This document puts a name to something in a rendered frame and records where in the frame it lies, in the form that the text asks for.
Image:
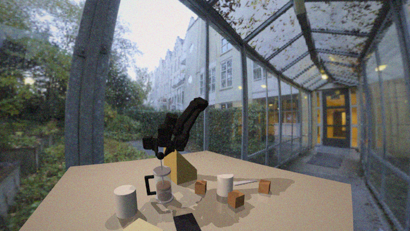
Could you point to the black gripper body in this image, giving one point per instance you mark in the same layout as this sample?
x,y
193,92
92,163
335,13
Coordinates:
x,y
162,142

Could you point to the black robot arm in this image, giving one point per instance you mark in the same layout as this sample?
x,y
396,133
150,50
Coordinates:
x,y
180,127

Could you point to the white cylinder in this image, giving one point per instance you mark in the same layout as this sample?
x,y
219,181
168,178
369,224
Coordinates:
x,y
224,183
125,201

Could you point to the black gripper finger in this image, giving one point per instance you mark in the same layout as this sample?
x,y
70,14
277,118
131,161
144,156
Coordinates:
x,y
170,147
154,146

